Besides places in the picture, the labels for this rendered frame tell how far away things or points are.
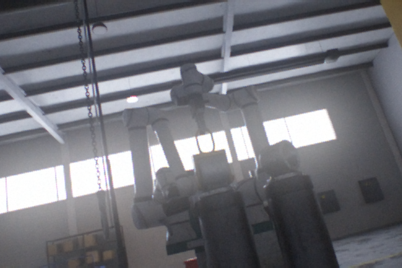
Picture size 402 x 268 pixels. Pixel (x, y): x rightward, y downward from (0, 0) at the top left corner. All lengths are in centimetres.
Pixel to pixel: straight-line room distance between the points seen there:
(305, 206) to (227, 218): 32
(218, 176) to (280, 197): 27
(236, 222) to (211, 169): 24
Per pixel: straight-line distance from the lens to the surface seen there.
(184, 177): 189
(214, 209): 140
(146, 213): 206
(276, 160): 150
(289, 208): 145
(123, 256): 165
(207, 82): 174
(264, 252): 874
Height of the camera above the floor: 132
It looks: 17 degrees up
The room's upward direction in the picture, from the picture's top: 14 degrees counter-clockwise
